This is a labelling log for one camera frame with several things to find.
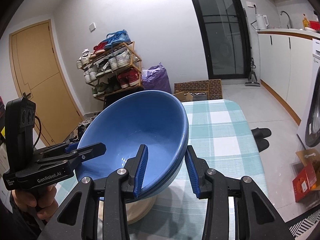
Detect large light blue bowl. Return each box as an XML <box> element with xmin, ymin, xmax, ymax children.
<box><xmin>126</xmin><ymin>146</ymin><xmax>187</xmax><ymax>203</ymax></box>

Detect cream plate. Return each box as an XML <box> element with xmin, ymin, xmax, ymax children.
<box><xmin>98</xmin><ymin>194</ymin><xmax>158</xmax><ymax>225</ymax></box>

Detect red cardboard box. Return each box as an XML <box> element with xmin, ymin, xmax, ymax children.
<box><xmin>292</xmin><ymin>163</ymin><xmax>317</xmax><ymax>202</ymax></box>

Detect teal checked tablecloth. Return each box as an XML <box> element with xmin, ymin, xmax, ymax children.
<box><xmin>57</xmin><ymin>100</ymin><xmax>266</xmax><ymax>239</ymax></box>

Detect floor vacuum cleaner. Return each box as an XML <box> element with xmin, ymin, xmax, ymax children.
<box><xmin>245</xmin><ymin>58</ymin><xmax>260</xmax><ymax>87</ymax></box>

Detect white washing machine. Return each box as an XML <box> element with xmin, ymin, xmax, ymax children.
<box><xmin>297</xmin><ymin>38</ymin><xmax>320</xmax><ymax>151</ymax></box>

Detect wooden shoe rack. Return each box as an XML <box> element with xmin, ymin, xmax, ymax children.
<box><xmin>76</xmin><ymin>41</ymin><xmax>144</xmax><ymax>108</ymax></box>

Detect black slippers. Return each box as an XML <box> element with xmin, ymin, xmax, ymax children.
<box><xmin>251</xmin><ymin>127</ymin><xmax>272</xmax><ymax>152</ymax></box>

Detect person left hand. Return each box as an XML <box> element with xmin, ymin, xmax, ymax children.
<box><xmin>11</xmin><ymin>184</ymin><xmax>59</xmax><ymax>221</ymax></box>

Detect purple plastic bag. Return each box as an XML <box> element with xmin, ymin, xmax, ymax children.
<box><xmin>142</xmin><ymin>63</ymin><xmax>171</xmax><ymax>93</ymax></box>

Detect white electric kettle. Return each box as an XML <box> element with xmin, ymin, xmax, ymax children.
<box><xmin>255</xmin><ymin>14</ymin><xmax>269</xmax><ymax>30</ymax></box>

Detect patterned cardboard box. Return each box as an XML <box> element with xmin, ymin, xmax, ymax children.
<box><xmin>174</xmin><ymin>79</ymin><xmax>223</xmax><ymax>100</ymax></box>

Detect yellow wooden door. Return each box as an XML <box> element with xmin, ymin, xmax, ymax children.
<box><xmin>9</xmin><ymin>20</ymin><xmax>83</xmax><ymax>146</ymax></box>

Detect white lower kitchen cabinets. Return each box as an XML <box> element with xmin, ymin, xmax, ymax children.
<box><xmin>258</xmin><ymin>30</ymin><xmax>313</xmax><ymax>124</ymax></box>

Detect open brown cardboard box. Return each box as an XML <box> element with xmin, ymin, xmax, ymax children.
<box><xmin>173</xmin><ymin>92</ymin><xmax>208</xmax><ymax>102</ymax></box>

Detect black glass door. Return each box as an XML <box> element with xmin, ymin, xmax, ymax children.
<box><xmin>192</xmin><ymin>0</ymin><xmax>251</xmax><ymax>79</ymax></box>

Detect kitchen faucet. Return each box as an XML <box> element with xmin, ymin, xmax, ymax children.
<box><xmin>280</xmin><ymin>10</ymin><xmax>294</xmax><ymax>29</ymax></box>

